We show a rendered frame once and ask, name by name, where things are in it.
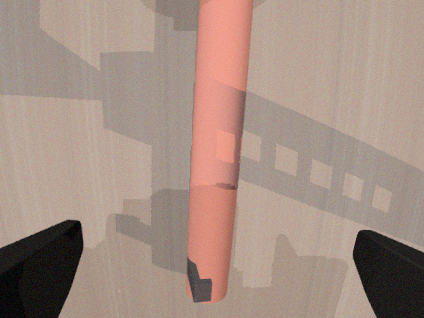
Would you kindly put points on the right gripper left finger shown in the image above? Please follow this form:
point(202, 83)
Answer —
point(37, 272)

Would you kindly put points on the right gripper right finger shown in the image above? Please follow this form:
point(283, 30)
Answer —
point(392, 275)

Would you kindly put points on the long salmon-pink rail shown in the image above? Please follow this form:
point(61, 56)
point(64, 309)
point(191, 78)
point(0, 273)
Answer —
point(222, 59)

